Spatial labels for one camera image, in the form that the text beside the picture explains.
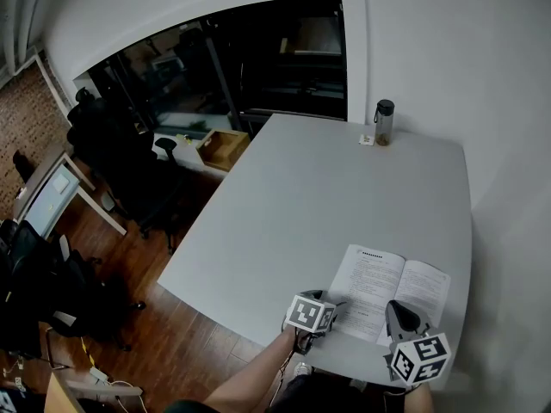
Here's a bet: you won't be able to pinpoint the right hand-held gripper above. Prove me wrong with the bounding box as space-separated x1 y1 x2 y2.
382 299 453 389

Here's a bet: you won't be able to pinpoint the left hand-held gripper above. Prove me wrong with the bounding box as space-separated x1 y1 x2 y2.
281 289 348 356

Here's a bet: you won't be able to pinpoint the white paper book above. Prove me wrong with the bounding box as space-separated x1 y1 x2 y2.
327 243 452 348

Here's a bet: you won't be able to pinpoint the person's left forearm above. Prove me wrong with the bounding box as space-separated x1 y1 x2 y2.
201 328 299 413

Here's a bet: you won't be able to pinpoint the person's right forearm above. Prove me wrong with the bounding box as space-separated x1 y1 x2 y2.
403 383 434 413

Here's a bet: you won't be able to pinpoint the open wooden box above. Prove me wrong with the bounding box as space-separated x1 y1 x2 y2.
195 128 252 173

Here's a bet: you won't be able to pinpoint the person's dark trousers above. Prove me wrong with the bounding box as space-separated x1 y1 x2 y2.
265 371 411 413

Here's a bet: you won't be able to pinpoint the clear bottle with dark lid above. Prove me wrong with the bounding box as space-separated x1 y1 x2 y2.
373 98 396 147

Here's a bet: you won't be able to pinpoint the dark glass window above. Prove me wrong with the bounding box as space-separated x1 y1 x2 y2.
72 0 349 133

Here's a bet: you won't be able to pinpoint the black office chair with headrest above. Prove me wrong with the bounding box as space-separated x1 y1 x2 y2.
65 87 187 256

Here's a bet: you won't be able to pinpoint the black mesh office chair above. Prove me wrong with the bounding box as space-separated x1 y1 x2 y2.
0 218 147 361

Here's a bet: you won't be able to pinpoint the light wooden board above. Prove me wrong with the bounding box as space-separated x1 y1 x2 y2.
44 372 87 413

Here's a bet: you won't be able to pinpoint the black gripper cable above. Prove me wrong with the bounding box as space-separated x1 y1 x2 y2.
267 337 303 409

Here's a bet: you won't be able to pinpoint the yellow cable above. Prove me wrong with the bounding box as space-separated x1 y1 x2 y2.
79 336 98 370

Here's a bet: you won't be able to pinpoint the white frame side desk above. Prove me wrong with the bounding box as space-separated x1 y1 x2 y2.
11 146 128 243

